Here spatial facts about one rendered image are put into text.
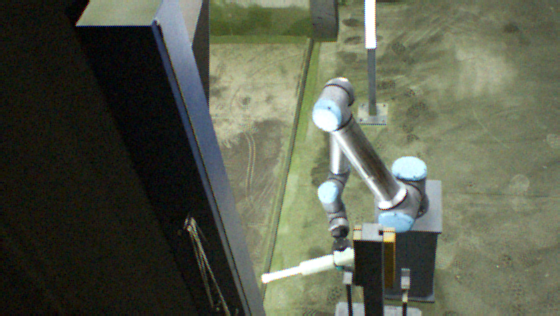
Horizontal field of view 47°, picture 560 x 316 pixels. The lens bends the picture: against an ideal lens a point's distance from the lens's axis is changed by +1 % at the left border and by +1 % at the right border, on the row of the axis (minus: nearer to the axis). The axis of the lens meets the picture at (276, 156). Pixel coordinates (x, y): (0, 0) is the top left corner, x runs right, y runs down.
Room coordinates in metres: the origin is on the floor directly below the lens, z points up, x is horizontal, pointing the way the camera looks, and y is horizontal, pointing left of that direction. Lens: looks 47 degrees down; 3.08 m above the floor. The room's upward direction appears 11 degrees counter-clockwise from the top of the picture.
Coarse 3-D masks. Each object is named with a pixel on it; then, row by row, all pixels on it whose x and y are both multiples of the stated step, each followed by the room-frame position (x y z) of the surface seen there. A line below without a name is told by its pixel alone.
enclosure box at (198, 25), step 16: (192, 0) 2.28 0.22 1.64; (208, 0) 2.54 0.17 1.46; (192, 16) 2.18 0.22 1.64; (208, 16) 2.55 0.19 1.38; (192, 32) 2.07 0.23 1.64; (208, 32) 2.55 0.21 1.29; (192, 48) 2.57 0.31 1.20; (208, 48) 2.55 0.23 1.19; (208, 64) 2.56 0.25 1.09; (208, 80) 2.56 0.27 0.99; (208, 96) 2.57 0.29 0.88
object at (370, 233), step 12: (372, 228) 1.01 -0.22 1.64; (360, 240) 0.99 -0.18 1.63; (372, 240) 0.97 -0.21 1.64; (372, 252) 0.97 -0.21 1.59; (372, 264) 0.97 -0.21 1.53; (372, 276) 0.97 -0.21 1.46; (372, 288) 0.97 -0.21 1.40; (384, 288) 1.01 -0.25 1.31; (372, 300) 0.97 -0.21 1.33; (384, 300) 1.01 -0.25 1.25; (372, 312) 0.97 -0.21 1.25; (384, 312) 1.01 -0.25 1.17
